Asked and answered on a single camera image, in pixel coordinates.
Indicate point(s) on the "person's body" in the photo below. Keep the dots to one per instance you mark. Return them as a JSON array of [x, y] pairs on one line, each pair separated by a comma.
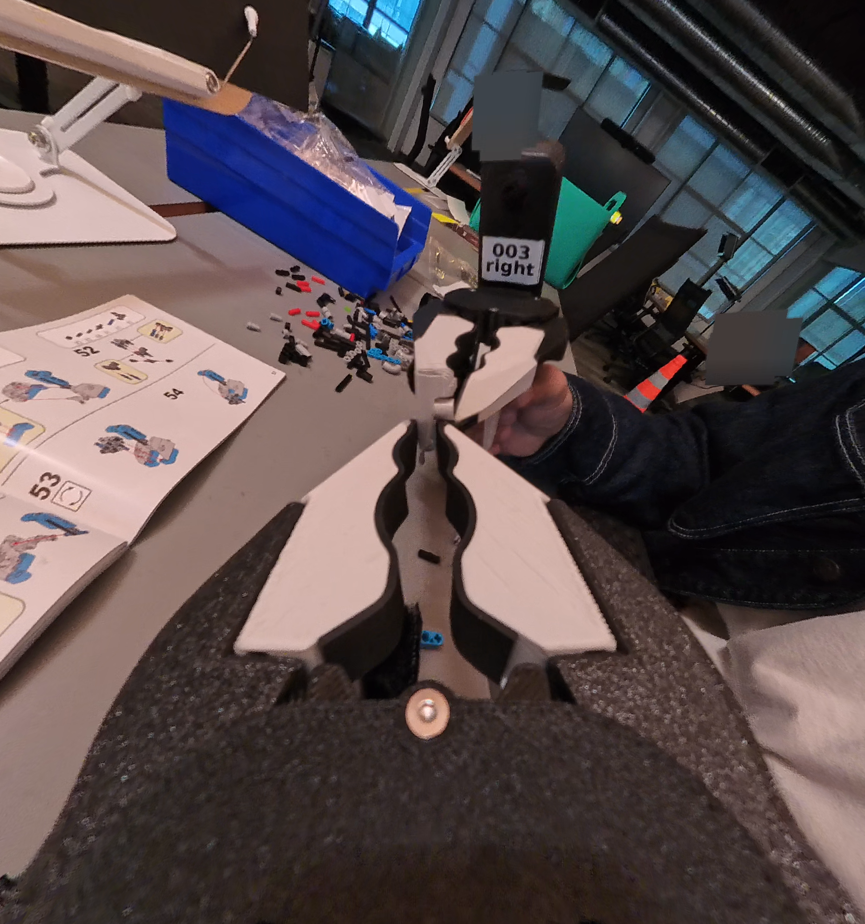
[[822, 722]]

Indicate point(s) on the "person's right hand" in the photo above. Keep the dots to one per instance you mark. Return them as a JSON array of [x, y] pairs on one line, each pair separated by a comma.
[[541, 419]]

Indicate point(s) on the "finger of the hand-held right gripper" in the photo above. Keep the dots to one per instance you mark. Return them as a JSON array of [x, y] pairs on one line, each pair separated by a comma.
[[436, 346], [505, 368]]

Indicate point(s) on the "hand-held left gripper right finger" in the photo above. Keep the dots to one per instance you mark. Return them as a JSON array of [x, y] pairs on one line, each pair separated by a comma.
[[533, 570]]

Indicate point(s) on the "green storage box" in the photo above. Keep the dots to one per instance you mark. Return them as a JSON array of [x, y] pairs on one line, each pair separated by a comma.
[[584, 231]]

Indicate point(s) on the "empty clear plastic bag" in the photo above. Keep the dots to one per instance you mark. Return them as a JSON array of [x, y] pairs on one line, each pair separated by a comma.
[[450, 267]]

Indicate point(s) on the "instruction booklet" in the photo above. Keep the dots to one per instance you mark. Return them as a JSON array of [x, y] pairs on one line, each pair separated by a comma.
[[115, 433]]

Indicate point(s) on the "person's right forearm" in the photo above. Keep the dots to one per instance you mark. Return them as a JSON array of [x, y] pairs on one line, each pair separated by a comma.
[[692, 447]]

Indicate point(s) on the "orange cone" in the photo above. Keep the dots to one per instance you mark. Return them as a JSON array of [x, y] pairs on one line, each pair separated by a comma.
[[652, 386]]

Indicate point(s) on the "white desk lamp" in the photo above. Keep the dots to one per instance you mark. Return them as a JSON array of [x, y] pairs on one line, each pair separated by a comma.
[[57, 188]]

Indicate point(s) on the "pile of clear plastic bags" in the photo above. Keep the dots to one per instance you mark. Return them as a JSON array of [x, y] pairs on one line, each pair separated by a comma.
[[317, 137]]

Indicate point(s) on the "grey triangular panel piece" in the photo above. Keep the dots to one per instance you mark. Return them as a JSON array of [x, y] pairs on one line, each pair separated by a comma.
[[425, 419]]

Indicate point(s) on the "paned window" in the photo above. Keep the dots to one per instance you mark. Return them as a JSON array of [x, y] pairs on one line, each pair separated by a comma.
[[743, 209]]

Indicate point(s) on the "pile of toy building pieces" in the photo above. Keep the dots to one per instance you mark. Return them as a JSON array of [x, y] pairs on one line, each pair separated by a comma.
[[360, 339]]

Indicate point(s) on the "blue plastic bin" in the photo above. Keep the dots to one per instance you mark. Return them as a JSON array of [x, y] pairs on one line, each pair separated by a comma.
[[281, 195]]

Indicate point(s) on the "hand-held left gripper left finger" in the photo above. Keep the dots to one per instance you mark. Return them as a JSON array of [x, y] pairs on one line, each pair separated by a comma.
[[324, 563]]

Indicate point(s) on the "black office chair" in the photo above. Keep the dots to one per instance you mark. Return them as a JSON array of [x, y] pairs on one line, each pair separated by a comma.
[[663, 325]]

